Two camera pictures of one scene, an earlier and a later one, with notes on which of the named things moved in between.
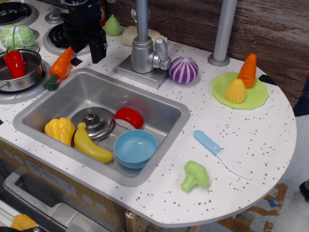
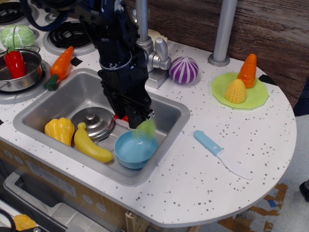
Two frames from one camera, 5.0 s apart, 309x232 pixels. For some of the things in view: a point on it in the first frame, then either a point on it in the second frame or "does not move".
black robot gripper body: (82, 22) to (129, 84)
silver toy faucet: (145, 64) does not move
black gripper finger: (98, 50) to (135, 116)
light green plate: (255, 95) does not move
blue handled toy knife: (229, 163) does not move
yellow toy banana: (86, 145) does not move
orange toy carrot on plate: (248, 71) does not move
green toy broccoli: (196, 174) to (147, 130)
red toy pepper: (15, 62) does not move
